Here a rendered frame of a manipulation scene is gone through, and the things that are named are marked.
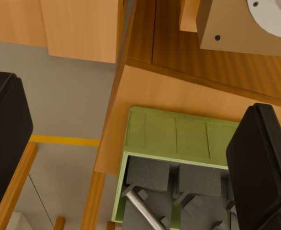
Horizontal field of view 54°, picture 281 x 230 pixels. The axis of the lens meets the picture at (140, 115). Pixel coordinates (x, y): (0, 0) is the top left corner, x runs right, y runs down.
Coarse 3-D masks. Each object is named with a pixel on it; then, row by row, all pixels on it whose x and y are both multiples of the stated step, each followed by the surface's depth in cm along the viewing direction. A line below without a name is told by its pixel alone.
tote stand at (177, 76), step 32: (160, 0) 103; (128, 32) 101; (160, 32) 86; (192, 32) 92; (128, 64) 70; (160, 64) 74; (192, 64) 79; (224, 64) 84; (256, 64) 89; (128, 96) 78; (160, 96) 77; (192, 96) 76; (224, 96) 75; (256, 96) 77; (96, 160) 102
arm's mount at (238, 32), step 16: (208, 0) 44; (224, 0) 41; (240, 0) 41; (208, 16) 43; (224, 16) 43; (240, 16) 43; (208, 32) 45; (224, 32) 45; (240, 32) 45; (256, 32) 45; (208, 48) 47; (224, 48) 47; (240, 48) 47; (256, 48) 47; (272, 48) 47
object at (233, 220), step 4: (228, 180) 92; (228, 184) 91; (228, 188) 91; (228, 192) 90; (232, 192) 87; (228, 196) 90; (232, 196) 87; (232, 216) 90; (232, 220) 90; (236, 220) 90; (232, 224) 89; (236, 224) 89; (232, 228) 89; (236, 228) 89
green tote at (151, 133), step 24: (144, 120) 77; (168, 120) 78; (192, 120) 79; (216, 120) 81; (144, 144) 70; (168, 144) 72; (192, 144) 73; (216, 144) 74; (120, 168) 79; (120, 192) 82; (120, 216) 98
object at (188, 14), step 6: (186, 0) 52; (192, 0) 52; (198, 0) 51; (186, 6) 52; (192, 6) 52; (198, 6) 52; (180, 12) 57; (186, 12) 53; (192, 12) 53; (180, 18) 55; (186, 18) 54; (192, 18) 54; (180, 24) 55; (186, 24) 55; (192, 24) 55; (180, 30) 56; (186, 30) 56; (192, 30) 56
